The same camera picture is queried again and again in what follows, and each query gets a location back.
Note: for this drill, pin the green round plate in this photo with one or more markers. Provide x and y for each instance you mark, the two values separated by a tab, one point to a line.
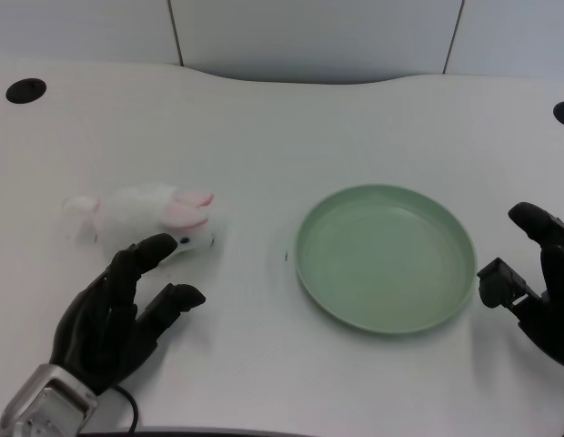
384	259

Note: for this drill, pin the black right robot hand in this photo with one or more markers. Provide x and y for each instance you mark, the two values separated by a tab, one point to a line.
548	296

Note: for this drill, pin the white plush rabbit doll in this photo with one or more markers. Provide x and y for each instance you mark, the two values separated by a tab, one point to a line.
136	216

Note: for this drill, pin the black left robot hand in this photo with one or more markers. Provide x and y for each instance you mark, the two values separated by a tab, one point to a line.
100	328

